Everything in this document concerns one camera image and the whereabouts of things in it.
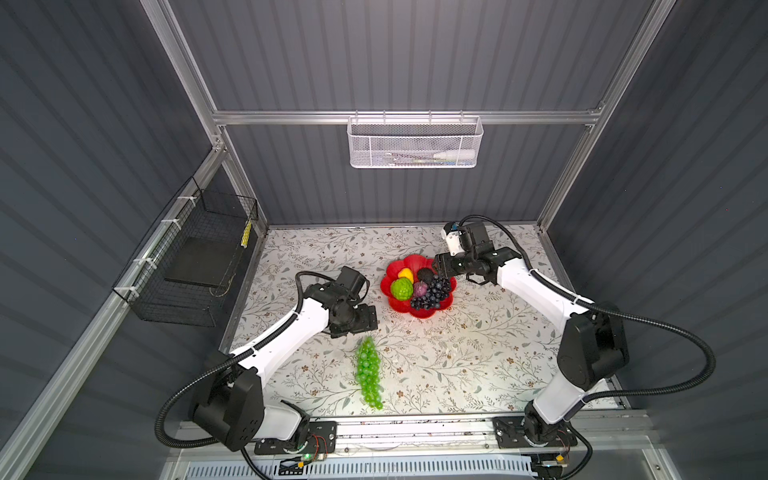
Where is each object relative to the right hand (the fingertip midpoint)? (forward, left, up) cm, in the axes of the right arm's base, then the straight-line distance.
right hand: (444, 263), depth 89 cm
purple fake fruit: (-2, +7, -11) cm, 13 cm away
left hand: (-18, +23, -6) cm, 30 cm away
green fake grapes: (-28, +22, -12) cm, 38 cm away
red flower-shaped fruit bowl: (+12, +8, -15) cm, 20 cm away
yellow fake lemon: (+5, +11, -11) cm, 16 cm away
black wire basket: (-13, +65, +16) cm, 68 cm away
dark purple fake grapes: (-3, +1, -9) cm, 10 cm away
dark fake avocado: (+4, +5, -11) cm, 13 cm away
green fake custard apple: (-3, +13, -9) cm, 16 cm away
